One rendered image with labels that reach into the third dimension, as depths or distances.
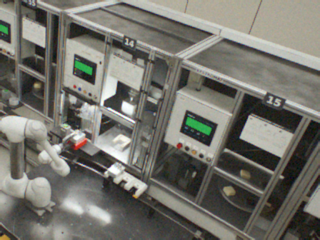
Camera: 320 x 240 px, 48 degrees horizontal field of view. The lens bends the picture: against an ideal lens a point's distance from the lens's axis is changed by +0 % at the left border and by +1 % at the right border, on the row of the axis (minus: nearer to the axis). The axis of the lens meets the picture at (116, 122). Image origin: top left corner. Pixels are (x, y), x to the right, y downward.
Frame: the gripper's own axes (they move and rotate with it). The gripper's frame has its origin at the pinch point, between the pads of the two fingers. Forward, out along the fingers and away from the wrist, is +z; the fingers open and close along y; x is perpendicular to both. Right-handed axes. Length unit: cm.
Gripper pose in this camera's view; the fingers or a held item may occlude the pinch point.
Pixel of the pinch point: (73, 138)
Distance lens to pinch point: 330.3
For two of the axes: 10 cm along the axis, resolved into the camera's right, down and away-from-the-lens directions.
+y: 1.6, -8.0, -5.8
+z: 5.9, -3.9, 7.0
